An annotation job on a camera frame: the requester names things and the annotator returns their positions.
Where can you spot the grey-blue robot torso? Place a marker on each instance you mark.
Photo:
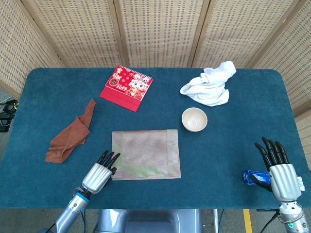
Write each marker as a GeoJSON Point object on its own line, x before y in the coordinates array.
{"type": "Point", "coordinates": [150, 218]}

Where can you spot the woven bamboo folding screen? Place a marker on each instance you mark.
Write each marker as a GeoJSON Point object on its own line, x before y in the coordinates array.
{"type": "Point", "coordinates": [158, 31]}

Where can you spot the brown cloth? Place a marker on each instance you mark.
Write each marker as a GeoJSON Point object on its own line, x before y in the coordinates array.
{"type": "Point", "coordinates": [70, 136]}

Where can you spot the metal table leg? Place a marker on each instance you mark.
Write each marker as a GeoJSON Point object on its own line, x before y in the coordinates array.
{"type": "Point", "coordinates": [215, 221]}

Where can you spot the white crumpled cloth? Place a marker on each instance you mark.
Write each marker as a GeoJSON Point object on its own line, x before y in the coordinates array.
{"type": "Point", "coordinates": [209, 89]}

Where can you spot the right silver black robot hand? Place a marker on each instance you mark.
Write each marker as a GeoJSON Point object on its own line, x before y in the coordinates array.
{"type": "Point", "coordinates": [284, 179]}

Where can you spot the teal table cover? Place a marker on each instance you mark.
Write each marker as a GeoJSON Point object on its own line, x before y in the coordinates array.
{"type": "Point", "coordinates": [218, 157]}

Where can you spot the red desk calendar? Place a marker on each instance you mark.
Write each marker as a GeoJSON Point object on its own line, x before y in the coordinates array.
{"type": "Point", "coordinates": [121, 95]}

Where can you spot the black floor equipment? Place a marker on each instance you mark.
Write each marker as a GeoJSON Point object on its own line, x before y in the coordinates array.
{"type": "Point", "coordinates": [7, 114]}

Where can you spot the beige bowl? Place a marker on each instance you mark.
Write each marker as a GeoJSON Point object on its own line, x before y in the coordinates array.
{"type": "Point", "coordinates": [194, 120]}

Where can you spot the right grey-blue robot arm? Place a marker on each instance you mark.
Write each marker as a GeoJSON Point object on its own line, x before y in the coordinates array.
{"type": "Point", "coordinates": [294, 216]}

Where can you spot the blue toothpaste box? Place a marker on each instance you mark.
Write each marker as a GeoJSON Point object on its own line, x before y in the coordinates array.
{"type": "Point", "coordinates": [252, 176]}

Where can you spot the beige woven placemat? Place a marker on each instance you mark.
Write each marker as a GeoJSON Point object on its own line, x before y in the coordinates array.
{"type": "Point", "coordinates": [145, 155]}

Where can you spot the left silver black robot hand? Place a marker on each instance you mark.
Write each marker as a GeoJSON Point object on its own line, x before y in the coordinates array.
{"type": "Point", "coordinates": [97, 176]}

